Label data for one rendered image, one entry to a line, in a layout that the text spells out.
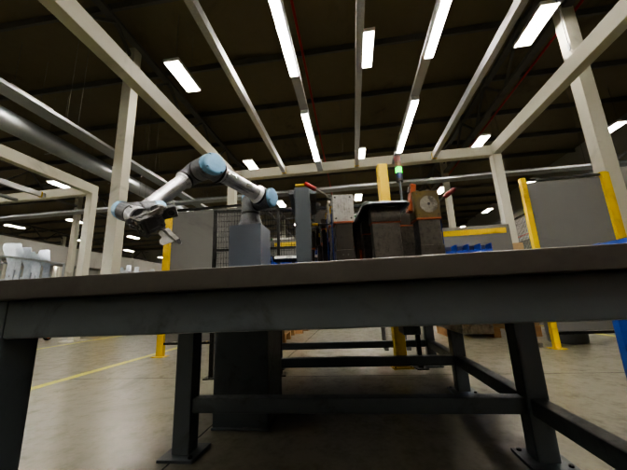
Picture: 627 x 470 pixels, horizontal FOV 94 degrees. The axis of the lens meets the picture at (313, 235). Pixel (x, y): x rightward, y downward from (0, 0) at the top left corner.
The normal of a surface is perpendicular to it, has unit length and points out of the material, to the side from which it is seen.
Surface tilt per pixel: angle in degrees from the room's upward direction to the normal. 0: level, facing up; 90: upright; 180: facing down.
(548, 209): 90
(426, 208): 90
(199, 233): 90
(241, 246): 90
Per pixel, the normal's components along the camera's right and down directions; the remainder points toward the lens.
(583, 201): -0.13, -0.21
